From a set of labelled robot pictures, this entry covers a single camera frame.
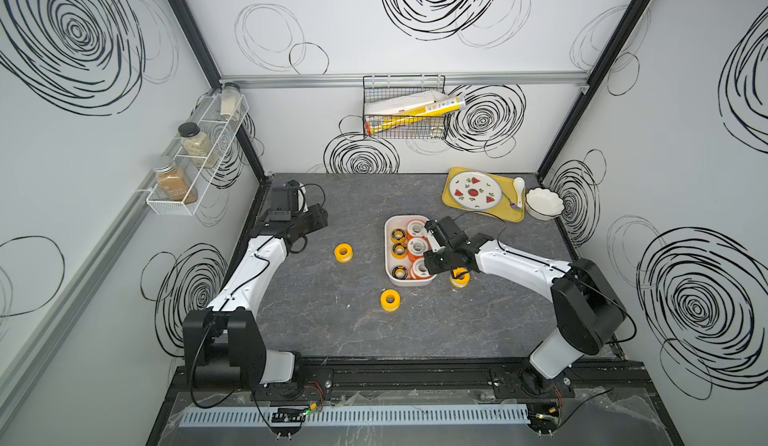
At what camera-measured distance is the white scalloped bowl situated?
1.07 metres

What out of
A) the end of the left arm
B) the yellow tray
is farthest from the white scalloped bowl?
the end of the left arm

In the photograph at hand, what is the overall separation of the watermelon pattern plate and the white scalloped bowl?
11 cm
